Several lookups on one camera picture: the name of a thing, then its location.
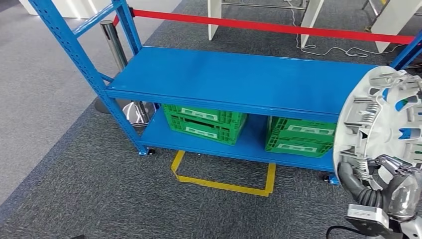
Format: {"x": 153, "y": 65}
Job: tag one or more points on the white desk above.
{"x": 392, "y": 23}
{"x": 214, "y": 19}

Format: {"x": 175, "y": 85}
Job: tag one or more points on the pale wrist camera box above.
{"x": 362, "y": 214}

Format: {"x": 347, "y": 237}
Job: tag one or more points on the blue metal shelf rack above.
{"x": 230, "y": 76}

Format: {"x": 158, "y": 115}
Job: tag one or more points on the yellow U-shaped tape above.
{"x": 224, "y": 185}

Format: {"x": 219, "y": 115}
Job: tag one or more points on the silver plastic wheel hubcap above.
{"x": 382, "y": 118}

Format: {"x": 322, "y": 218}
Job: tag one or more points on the red barrier belt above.
{"x": 263, "y": 26}

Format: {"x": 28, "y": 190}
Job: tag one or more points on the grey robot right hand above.
{"x": 405, "y": 198}

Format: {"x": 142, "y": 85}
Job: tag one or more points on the chrome stanchion post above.
{"x": 113, "y": 43}

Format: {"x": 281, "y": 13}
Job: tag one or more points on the white cabinet base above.
{"x": 66, "y": 8}

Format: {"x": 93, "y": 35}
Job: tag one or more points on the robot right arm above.
{"x": 369, "y": 198}

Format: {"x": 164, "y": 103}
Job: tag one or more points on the green plastic crate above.
{"x": 227, "y": 135}
{"x": 277, "y": 148}
{"x": 232, "y": 117}
{"x": 280, "y": 127}

